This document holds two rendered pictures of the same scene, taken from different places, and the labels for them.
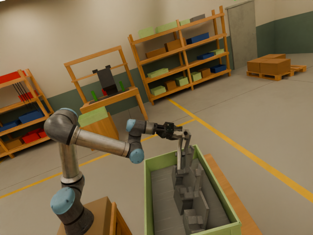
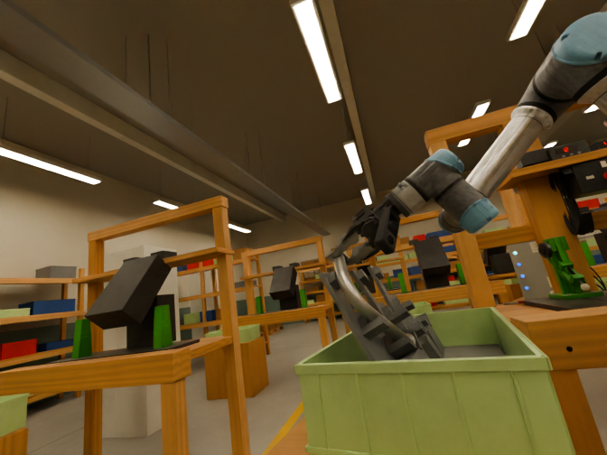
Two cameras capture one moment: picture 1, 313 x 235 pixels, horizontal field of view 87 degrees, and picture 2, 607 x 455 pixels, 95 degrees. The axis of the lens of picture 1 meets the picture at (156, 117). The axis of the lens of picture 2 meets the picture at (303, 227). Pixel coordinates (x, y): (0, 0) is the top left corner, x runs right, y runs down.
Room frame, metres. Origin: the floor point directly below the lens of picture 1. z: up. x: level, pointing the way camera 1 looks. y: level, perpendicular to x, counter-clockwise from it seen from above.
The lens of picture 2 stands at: (1.57, 0.08, 1.10)
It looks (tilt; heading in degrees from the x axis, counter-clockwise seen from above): 13 degrees up; 203
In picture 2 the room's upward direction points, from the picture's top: 9 degrees counter-clockwise
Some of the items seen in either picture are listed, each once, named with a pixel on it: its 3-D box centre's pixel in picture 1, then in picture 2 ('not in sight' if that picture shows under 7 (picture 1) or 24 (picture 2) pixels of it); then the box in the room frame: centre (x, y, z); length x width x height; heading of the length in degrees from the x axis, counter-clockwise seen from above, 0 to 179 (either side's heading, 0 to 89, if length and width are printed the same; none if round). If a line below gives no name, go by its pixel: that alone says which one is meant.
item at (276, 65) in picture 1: (273, 65); not in sight; (4.48, -3.62, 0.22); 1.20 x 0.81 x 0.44; 3
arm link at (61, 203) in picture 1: (66, 203); not in sight; (0.70, 0.60, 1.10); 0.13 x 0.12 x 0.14; 6
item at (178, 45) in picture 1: (182, 57); not in sight; (5.64, -1.45, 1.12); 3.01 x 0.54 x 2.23; 98
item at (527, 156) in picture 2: not in sight; (535, 158); (-0.20, 0.68, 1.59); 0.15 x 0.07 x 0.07; 97
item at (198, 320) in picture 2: not in sight; (208, 307); (-3.29, -4.59, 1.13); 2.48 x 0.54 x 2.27; 98
